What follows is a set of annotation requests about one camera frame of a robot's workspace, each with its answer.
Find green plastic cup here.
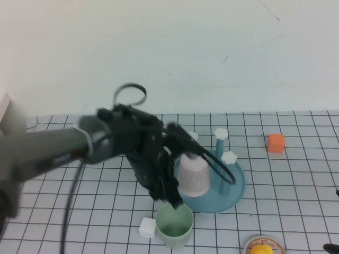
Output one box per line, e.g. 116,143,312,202
155,203,194,249

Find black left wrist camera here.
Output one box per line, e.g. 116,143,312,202
165,122,203,159

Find pink plastic cup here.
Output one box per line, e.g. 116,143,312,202
177,155,211,198

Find blue cup stand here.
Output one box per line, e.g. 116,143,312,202
173,128,246,214

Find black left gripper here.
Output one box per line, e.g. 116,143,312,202
112,104,185,212

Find orange cube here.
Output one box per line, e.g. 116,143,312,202
266,133,286,153

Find white cube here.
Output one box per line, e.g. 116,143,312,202
139,217,157,239

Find black camera cable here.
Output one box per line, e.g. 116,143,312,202
59,83,237,254

